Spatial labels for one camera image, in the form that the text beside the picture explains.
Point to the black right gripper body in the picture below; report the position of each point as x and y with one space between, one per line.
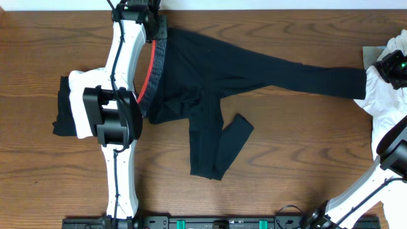
395 68

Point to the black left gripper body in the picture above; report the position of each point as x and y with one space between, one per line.
156 28

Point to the black leggings with red waistband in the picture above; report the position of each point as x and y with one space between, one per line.
191 74

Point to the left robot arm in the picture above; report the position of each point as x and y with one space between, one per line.
115 112

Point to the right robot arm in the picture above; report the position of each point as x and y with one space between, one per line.
386 179

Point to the grey cloth piece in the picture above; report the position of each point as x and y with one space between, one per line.
370 54

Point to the crumpled white shirt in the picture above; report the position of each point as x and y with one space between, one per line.
387 107

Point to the folded white garment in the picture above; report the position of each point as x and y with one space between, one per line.
79 80

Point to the folded black garment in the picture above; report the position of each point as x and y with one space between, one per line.
64 125

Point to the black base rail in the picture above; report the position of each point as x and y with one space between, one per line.
288 220

